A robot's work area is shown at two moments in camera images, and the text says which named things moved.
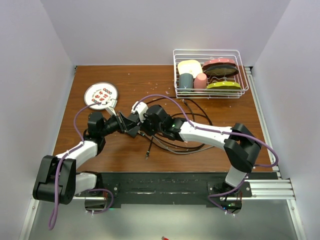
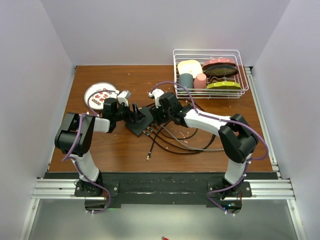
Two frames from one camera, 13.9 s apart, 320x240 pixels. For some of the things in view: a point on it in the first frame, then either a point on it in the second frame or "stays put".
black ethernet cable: (190, 113) -> (174, 148)
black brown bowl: (221, 70) stays put
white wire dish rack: (209, 74) stays put
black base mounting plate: (167, 189) stays put
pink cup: (200, 81) stays put
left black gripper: (121, 121) -> (134, 116)
